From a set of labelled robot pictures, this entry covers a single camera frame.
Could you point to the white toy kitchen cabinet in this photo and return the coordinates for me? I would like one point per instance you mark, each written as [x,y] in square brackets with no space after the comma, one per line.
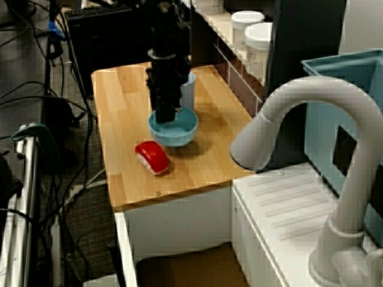
[179,218]

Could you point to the red toy sushi piece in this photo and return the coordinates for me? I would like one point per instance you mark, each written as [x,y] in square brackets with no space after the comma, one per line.
[152,155]

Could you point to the dark bulky floor object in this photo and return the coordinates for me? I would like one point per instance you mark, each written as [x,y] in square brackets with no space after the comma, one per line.
[9,179]

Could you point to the dark tile backsplash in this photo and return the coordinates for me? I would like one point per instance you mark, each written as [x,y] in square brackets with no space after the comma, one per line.
[239,86]

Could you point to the grey toy faucet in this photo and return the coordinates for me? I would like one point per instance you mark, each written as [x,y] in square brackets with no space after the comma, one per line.
[314,89]

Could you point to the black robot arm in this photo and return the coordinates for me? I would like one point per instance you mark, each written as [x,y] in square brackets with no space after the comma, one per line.
[167,30]

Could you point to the teal plastic bin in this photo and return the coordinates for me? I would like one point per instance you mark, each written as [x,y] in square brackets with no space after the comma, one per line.
[323,119]

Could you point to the black stand pole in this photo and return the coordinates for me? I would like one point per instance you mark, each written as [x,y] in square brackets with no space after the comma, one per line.
[55,51]

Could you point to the green clamp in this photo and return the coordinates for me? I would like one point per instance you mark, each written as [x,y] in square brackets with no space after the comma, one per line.
[36,130]

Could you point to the aluminium frame rail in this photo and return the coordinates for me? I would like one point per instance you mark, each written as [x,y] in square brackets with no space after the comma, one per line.
[27,194]

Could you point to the dark hutch frame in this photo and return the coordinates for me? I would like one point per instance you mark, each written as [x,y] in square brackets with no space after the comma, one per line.
[308,45]

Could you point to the light blue plastic cup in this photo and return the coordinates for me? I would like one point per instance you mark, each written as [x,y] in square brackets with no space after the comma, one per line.
[188,95]

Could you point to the blue plastic clip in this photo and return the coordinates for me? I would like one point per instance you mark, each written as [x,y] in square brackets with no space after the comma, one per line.
[57,30]

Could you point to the black computer tower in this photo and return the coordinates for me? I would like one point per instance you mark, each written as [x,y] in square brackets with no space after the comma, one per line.
[89,45]

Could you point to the black floor box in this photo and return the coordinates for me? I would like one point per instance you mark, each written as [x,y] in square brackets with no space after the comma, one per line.
[57,125]

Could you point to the light blue plastic bowl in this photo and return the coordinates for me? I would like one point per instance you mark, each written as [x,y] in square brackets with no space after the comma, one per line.
[173,137]

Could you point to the white lidded plastic jar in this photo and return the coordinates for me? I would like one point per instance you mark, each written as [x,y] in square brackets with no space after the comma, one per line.
[257,42]
[245,21]

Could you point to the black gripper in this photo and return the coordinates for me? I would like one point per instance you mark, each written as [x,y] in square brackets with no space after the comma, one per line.
[167,80]

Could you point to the cream shelf board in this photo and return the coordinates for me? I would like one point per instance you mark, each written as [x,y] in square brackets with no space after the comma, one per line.
[226,42]

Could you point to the white toy sink unit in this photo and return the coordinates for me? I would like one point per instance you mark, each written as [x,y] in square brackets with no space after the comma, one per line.
[257,239]

